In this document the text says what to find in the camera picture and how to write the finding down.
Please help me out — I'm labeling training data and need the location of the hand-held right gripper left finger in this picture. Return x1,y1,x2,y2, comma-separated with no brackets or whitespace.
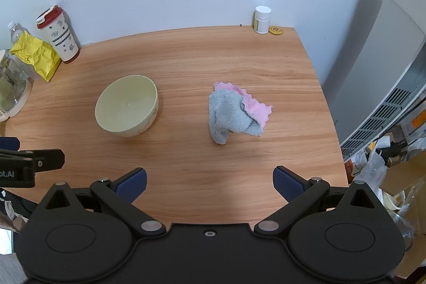
39,167,167,241

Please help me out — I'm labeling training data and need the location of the clear plastic water bottle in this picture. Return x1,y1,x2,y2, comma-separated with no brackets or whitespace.
7,21,40,81

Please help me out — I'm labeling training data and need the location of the pale green bowl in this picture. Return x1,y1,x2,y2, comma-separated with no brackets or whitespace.
95,75,159,138

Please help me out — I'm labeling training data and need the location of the grey and pink cloth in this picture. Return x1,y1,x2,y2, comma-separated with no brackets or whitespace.
208,82,273,145

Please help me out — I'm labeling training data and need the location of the white appliance with vent grille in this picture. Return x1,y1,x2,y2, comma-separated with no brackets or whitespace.
339,0,426,162

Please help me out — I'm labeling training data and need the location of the crumpled yellow bag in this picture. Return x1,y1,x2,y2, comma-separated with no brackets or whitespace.
10,31,63,83

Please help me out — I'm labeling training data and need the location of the white pill bottle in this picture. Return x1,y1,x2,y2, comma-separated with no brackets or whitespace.
253,6,272,35

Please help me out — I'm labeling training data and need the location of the white tumbler with red lid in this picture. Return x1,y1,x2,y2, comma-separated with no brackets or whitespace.
36,5,80,64

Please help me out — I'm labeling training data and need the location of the clear plastic bag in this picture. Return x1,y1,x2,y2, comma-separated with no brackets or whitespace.
352,150,389,186

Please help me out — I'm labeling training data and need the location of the brown cardboard box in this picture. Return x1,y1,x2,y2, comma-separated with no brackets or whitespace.
379,151,426,278

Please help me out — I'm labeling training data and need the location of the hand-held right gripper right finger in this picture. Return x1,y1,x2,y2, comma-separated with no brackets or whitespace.
253,166,388,241

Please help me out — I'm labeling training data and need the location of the clear glass jar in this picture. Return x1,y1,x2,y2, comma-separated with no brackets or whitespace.
0,49,34,122

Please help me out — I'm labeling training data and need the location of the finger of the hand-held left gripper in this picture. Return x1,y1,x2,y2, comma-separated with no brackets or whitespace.
0,149,65,172
0,137,20,151

